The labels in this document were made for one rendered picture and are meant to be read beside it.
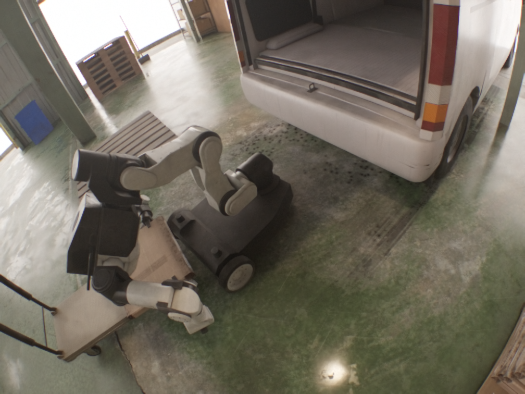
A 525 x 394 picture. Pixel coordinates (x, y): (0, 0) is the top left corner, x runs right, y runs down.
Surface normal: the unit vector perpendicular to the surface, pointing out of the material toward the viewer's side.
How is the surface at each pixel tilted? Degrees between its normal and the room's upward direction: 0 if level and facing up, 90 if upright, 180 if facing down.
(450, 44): 87
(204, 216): 0
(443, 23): 85
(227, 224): 0
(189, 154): 90
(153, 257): 0
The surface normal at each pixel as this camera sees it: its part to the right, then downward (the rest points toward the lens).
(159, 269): -0.25, -0.65
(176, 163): 0.69, 0.41
